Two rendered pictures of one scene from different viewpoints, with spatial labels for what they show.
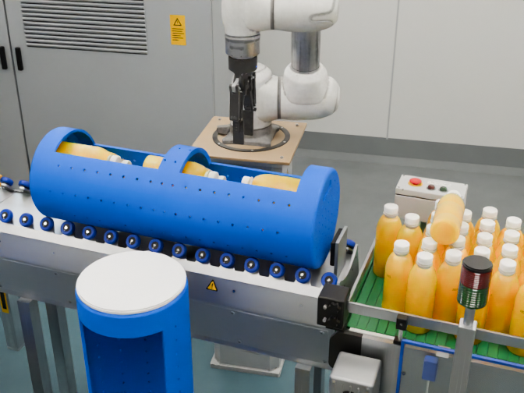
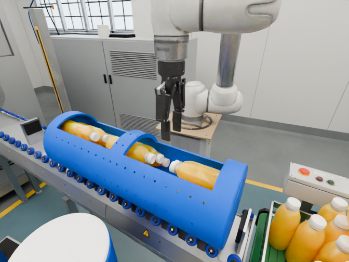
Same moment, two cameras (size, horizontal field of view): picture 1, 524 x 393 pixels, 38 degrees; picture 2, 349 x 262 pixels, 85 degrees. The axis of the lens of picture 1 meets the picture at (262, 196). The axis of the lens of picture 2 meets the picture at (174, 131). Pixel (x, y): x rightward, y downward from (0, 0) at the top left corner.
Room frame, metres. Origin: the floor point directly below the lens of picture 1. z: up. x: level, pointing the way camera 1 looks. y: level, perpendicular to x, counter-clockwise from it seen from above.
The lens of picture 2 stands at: (1.35, -0.05, 1.62)
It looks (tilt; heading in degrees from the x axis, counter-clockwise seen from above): 30 degrees down; 10
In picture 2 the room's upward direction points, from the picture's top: straight up
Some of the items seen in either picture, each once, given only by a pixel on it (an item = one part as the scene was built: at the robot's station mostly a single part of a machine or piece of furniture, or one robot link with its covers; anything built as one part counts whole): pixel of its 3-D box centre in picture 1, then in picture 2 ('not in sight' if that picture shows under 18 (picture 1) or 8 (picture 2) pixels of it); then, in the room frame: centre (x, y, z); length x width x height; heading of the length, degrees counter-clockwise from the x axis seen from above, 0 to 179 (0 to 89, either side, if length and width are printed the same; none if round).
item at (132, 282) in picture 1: (131, 281); (60, 254); (1.60, 0.33, 1.03); 0.28 x 0.28 x 0.01
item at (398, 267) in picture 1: (398, 281); not in sight; (1.64, -0.36, 1.00); 0.07 x 0.07 x 0.20
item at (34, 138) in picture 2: not in sight; (34, 131); (2.26, 1.04, 1.00); 0.10 x 0.04 x 0.15; 160
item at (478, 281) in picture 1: (476, 274); not in sight; (1.33, -0.45, 1.23); 0.06 x 0.06 x 0.04
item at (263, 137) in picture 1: (246, 129); (189, 116); (2.60, 0.06, 1.04); 0.22 x 0.18 x 0.06; 78
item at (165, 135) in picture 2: (238, 131); (165, 130); (1.85, 0.06, 1.34); 0.03 x 0.01 x 0.07; 70
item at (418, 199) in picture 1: (430, 200); (314, 185); (2.00, -0.51, 1.05); 0.20 x 0.10 x 0.10; 70
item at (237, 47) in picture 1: (242, 44); (171, 48); (1.88, 0.05, 1.56); 0.09 x 0.09 x 0.06
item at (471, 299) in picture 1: (472, 291); not in sight; (1.33, -0.45, 1.18); 0.06 x 0.06 x 0.05
